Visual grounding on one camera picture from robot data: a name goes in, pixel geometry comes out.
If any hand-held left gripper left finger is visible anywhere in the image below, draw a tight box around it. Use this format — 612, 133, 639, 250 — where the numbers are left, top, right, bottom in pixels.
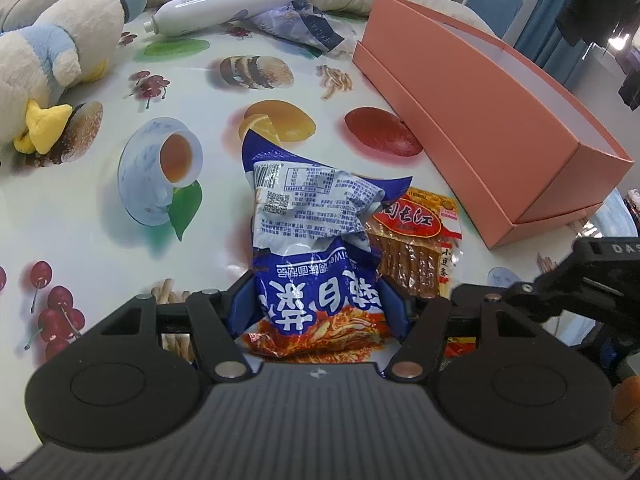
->
100, 270, 257, 382

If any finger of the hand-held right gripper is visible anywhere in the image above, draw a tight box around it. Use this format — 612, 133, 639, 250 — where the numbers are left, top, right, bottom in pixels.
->
502, 259, 602, 332

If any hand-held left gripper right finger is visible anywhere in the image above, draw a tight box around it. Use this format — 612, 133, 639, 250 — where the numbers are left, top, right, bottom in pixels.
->
377, 280, 538, 381

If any brown sticks snack packet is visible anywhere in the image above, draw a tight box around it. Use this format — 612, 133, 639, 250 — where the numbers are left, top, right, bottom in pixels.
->
367, 187, 463, 306

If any blue white snack packet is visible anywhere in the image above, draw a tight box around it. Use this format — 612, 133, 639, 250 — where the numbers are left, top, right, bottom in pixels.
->
240, 130, 413, 361

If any pink cardboard box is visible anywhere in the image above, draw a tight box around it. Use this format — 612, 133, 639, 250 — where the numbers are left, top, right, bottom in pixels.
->
351, 0, 635, 250

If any person's right forearm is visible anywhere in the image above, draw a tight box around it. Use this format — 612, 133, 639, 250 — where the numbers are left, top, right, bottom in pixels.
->
612, 375, 640, 442

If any red orange snack packet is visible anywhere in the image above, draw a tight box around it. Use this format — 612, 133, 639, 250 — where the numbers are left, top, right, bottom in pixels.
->
442, 336, 476, 359

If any fruit print bedsheet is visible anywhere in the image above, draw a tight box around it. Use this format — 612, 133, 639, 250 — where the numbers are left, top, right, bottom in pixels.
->
0, 0, 640, 376

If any blue curtain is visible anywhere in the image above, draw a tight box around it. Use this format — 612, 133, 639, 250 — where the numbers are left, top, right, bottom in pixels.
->
515, 0, 588, 86

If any black hanging jacket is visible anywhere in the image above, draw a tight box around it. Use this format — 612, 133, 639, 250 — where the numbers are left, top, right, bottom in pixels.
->
555, 0, 632, 45

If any navy print plastic bag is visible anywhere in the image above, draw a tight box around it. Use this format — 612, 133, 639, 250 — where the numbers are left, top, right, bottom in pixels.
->
245, 0, 358, 58

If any blue chair back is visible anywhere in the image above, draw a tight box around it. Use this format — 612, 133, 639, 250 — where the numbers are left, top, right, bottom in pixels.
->
462, 0, 522, 38

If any white plastic bottle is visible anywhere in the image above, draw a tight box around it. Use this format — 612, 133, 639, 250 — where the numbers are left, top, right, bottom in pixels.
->
142, 0, 292, 38

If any white blue plush duck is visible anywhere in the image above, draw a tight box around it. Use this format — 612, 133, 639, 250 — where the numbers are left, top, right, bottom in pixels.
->
0, 0, 148, 155

